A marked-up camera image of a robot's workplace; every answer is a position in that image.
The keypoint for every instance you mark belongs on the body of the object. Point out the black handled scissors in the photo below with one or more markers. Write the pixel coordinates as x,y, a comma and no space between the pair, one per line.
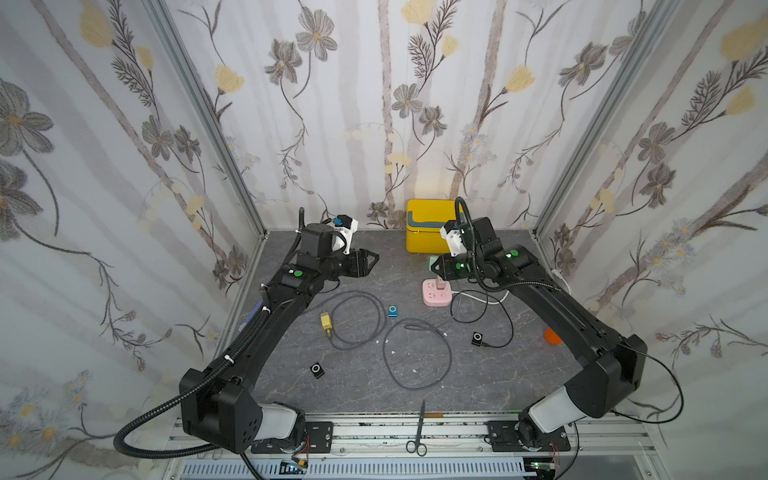
416,445

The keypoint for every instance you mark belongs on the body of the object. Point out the yellow usb charger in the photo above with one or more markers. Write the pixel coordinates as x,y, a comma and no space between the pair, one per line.
326,323

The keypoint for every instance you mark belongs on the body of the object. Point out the orange cylindrical bottle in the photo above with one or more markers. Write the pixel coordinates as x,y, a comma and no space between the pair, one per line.
551,337

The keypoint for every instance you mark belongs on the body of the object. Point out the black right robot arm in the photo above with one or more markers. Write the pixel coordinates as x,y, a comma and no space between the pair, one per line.
612,364

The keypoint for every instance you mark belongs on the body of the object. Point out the blue transparent plastic case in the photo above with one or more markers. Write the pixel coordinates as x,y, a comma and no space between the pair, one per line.
247,317

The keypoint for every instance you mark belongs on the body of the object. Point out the black mp3 player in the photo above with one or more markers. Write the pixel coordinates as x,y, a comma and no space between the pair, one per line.
477,339
317,370

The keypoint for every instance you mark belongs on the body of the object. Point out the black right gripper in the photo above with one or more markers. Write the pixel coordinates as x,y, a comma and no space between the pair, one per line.
450,266

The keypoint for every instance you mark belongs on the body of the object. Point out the yellow storage box grey handle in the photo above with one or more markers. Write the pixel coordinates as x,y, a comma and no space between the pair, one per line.
424,218

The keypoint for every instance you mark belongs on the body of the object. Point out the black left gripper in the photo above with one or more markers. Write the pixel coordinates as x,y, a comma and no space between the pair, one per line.
358,262

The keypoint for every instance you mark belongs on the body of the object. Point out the pink power strip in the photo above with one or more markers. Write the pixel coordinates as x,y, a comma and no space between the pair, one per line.
434,298

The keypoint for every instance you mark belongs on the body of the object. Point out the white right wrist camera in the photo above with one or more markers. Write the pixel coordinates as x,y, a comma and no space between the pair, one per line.
452,235

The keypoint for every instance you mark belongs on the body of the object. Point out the white slotted cable duct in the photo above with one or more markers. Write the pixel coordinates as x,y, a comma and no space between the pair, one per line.
395,468

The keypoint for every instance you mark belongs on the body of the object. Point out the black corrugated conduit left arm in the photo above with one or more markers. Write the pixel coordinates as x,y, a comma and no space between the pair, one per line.
156,414

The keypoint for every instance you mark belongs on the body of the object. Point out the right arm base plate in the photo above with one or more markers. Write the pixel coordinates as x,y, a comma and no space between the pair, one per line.
510,435

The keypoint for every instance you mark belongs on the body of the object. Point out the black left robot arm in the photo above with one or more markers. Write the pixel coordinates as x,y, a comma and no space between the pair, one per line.
218,406

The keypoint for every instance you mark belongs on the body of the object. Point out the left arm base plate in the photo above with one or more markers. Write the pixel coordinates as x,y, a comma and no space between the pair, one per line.
317,438

